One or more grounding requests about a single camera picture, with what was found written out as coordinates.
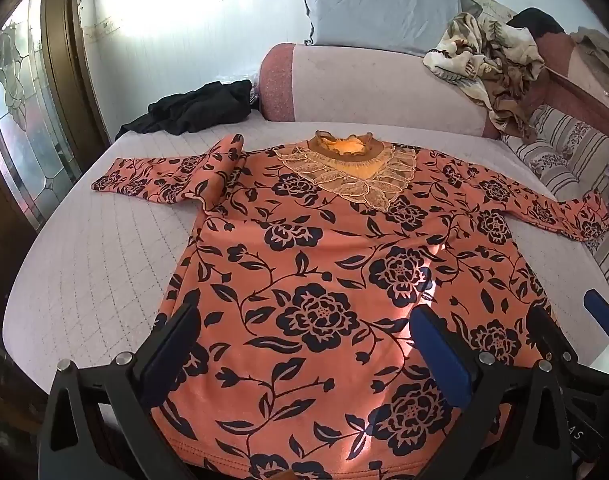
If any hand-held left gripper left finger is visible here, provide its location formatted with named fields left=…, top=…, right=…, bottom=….
left=38, top=301, right=202, bottom=480

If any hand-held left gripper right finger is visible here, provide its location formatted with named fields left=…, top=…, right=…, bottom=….
left=409, top=305, right=580, bottom=480

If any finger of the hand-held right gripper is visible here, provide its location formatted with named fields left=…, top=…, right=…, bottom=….
left=583, top=290, right=609, bottom=346
left=527, top=305, right=578, bottom=368

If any orange floral long-sleeve top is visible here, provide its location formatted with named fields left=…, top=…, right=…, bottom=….
left=91, top=130, right=609, bottom=480

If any pale quilted bed sheet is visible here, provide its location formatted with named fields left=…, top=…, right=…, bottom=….
left=4, top=110, right=609, bottom=411

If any striped floral bedding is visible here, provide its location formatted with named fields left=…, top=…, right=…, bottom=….
left=502, top=105, right=609, bottom=291

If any black garment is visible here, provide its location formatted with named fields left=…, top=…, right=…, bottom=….
left=115, top=79, right=255, bottom=142

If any beige garment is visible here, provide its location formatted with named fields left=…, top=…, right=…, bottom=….
left=569, top=27, right=609, bottom=106

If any maroon and tan clothing pile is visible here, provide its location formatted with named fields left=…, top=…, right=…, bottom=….
left=529, top=30, right=609, bottom=136

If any cream brown floral blanket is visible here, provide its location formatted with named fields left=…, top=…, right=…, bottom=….
left=423, top=11, right=546, bottom=143

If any pink rolled bolster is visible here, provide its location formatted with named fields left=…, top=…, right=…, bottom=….
left=258, top=41, right=503, bottom=140

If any stained glass door pane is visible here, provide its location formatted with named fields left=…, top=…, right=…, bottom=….
left=0, top=0, right=80, bottom=211

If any dark cloth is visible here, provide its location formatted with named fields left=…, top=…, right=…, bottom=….
left=507, top=7, right=565, bottom=36

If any grey-blue pillow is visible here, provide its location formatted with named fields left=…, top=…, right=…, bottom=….
left=298, top=0, right=480, bottom=58

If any wooden door frame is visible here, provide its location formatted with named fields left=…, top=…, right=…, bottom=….
left=39, top=0, right=110, bottom=146

